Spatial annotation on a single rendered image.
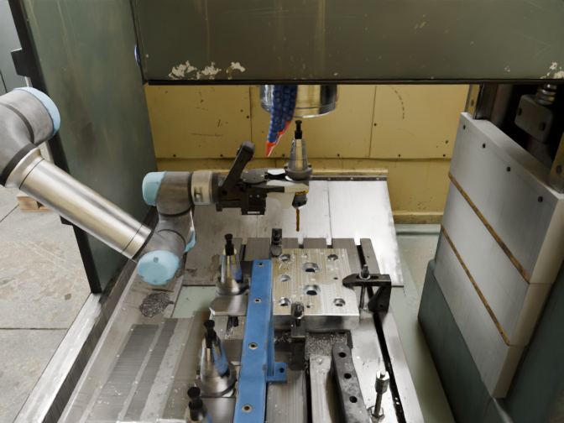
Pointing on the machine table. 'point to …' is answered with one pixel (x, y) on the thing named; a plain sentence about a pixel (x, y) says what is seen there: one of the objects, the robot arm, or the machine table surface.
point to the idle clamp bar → (355, 402)
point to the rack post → (277, 373)
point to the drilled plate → (330, 289)
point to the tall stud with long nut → (379, 392)
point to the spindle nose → (305, 99)
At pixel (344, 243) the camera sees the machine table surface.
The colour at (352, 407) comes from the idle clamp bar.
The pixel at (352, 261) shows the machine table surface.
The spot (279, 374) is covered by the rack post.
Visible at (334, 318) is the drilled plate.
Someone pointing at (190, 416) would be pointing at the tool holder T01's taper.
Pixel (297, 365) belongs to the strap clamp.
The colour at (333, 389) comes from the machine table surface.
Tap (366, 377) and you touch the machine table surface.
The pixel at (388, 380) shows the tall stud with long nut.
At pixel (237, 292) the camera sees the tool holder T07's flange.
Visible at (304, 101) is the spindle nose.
